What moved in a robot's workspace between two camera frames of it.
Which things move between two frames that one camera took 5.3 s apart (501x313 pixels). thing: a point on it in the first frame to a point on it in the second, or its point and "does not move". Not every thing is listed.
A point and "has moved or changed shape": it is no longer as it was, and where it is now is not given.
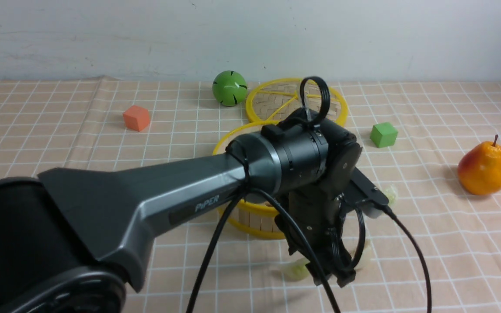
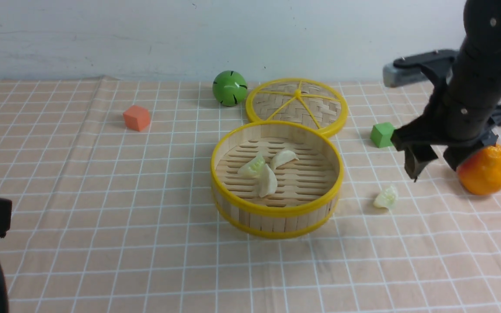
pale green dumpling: x=392 y=193 does not move
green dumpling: x=295 y=270 has moved or changed shape
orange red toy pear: x=483 y=168 does not move
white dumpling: x=366 y=256 has moved or changed shape
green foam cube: x=383 y=134 does not move
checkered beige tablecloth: x=412 y=137 does not move
